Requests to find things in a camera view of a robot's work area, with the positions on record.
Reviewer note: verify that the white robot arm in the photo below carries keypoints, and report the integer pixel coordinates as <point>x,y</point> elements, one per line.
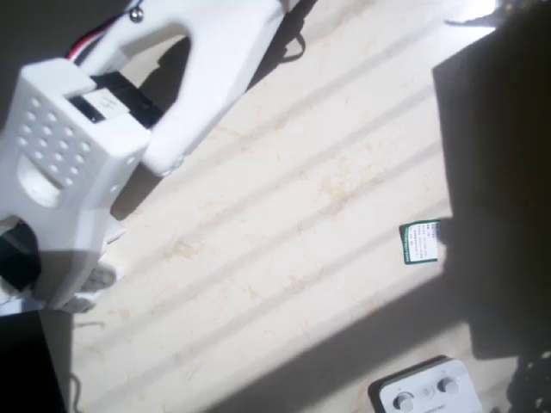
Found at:
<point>224,64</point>

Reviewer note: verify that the green bordered white card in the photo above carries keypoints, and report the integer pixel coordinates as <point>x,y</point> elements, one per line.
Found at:
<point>419,243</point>

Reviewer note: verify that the large dark box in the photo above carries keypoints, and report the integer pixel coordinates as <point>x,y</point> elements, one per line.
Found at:
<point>495,172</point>

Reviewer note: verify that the white device with two knobs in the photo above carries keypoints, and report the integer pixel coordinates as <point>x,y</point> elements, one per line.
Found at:
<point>426,391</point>

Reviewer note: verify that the dark speckled object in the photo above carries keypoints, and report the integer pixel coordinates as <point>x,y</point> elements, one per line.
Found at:
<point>534,383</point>

